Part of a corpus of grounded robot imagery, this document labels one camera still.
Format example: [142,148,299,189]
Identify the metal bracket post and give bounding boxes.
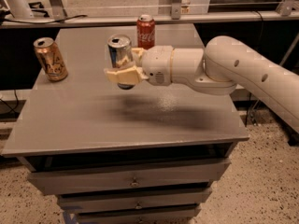
[171,0,181,20]

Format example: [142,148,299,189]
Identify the white pipe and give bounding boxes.
[0,0,34,19]

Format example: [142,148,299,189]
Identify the Red Bull can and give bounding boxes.
[107,34,135,91]

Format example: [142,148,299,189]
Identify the grey metal rail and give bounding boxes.
[0,11,299,29]

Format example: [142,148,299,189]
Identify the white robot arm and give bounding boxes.
[105,35,299,131]

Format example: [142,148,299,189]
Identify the middle drawer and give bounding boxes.
[58,187,211,213]

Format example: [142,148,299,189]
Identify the drawer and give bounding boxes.
[58,187,211,213]
[76,204,200,224]
[28,159,231,195]

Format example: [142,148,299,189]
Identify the orange La Croix can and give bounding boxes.
[34,37,68,82]

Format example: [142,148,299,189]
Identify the black cable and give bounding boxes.
[3,14,88,25]

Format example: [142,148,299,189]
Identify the bottom drawer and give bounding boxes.
[76,204,200,224]

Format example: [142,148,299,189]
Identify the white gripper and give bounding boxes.
[104,46,173,86]

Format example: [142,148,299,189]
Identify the grey drawer cabinet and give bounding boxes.
[0,23,249,224]

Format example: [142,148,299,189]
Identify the red Coca-Cola can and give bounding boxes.
[136,14,155,49]

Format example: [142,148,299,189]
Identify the top drawer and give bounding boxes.
[28,159,231,195]

